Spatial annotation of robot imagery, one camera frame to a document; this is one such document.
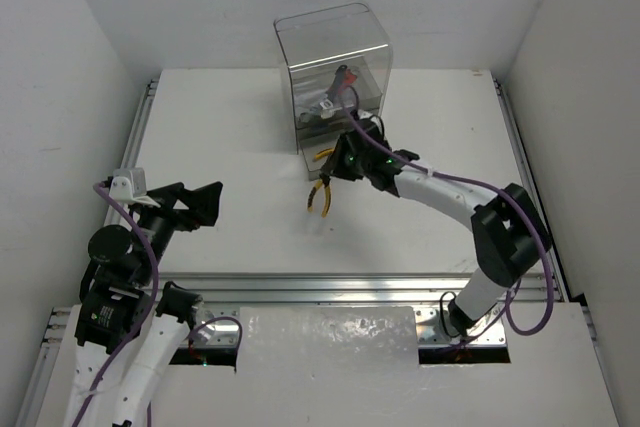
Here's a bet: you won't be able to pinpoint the clear acrylic box cover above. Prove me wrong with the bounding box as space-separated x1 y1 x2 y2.
273 1 393 151

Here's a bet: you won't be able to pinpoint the red handle adjustable wrench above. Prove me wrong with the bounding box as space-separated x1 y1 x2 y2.
319 65 360 119

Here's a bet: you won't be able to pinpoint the smoky tray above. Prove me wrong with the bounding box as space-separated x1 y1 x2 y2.
300 137 338 181
293 105 355 151
291 56 387 127

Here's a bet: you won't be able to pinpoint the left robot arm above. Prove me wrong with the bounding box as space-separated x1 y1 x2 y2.
63 174 223 426

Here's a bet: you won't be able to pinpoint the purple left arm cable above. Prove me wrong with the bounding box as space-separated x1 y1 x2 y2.
69 180 243 427

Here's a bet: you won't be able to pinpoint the smoky top tray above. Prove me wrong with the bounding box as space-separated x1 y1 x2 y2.
291 56 387 127

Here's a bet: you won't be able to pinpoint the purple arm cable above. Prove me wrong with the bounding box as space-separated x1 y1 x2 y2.
337 85 555 348
69 180 243 427

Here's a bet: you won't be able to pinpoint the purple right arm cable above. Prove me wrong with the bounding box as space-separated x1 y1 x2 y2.
337 85 555 348

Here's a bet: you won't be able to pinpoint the aluminium frame rail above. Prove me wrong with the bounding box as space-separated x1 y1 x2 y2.
29 74 599 398

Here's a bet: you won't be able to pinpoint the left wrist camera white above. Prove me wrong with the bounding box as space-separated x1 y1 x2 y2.
109 167 160 207

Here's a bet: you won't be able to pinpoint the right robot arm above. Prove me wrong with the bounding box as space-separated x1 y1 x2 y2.
319 119 554 337

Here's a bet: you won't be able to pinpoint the yellow long-nose pliers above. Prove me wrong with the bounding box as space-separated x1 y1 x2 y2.
306 174 334 219

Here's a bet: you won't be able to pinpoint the black handle adjustable wrench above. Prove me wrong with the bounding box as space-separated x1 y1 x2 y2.
298 64 348 123

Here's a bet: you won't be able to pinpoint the smoky bottom tray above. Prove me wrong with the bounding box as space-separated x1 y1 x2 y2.
300 137 338 181

